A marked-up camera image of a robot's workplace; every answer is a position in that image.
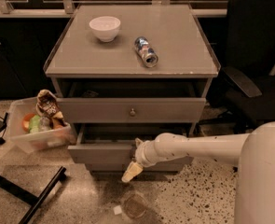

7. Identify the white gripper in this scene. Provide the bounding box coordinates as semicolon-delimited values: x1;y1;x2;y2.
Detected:
121;137;159;183

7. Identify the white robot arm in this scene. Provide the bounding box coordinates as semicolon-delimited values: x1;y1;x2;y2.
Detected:
122;121;275;224

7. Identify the grey top drawer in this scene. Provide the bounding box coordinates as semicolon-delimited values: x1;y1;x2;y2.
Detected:
58;89;206;123

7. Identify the grey drawer cabinet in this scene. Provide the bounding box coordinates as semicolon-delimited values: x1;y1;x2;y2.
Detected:
43;4;222;174

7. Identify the small white paper scrap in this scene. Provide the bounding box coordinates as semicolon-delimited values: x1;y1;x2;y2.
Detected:
113;205;122;215

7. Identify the blue silver soda can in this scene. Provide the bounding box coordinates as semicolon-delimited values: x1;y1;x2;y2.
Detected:
134;36;158;68

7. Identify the brown chip bag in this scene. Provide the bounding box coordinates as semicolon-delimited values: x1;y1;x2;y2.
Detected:
36;90;65;126

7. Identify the clear plastic bin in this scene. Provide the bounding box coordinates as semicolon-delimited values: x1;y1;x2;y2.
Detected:
7;97;75;153

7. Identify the green apple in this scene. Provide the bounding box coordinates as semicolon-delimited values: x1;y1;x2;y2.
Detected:
29;115;41;133

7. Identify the orange fruit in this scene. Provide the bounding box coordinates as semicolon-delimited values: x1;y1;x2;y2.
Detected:
21;113;34;133

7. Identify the black office chair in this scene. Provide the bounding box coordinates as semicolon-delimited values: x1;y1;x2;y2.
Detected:
207;0;275;133

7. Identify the white ceramic bowl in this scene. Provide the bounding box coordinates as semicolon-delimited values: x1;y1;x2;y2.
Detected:
89;16;121;42

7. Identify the black stand base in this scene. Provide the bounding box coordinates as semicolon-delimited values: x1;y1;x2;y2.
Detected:
0;113;66;224

